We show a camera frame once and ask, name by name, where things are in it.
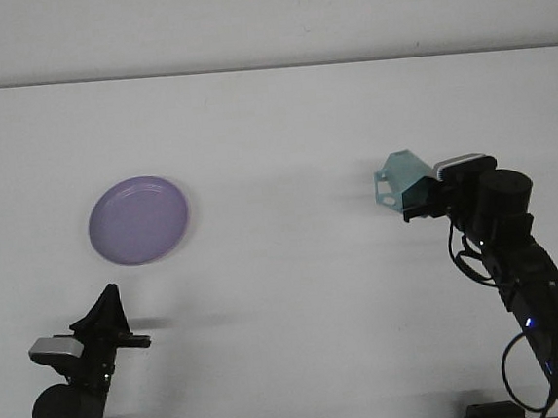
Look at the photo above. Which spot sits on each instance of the pale blue hexagonal cup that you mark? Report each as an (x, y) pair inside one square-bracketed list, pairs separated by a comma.
[(400, 174)]

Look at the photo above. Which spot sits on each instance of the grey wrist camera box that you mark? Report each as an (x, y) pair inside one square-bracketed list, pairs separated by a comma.
[(54, 348), (461, 164)]

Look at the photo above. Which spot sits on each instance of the purple round plate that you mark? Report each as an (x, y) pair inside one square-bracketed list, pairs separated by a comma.
[(138, 221)]

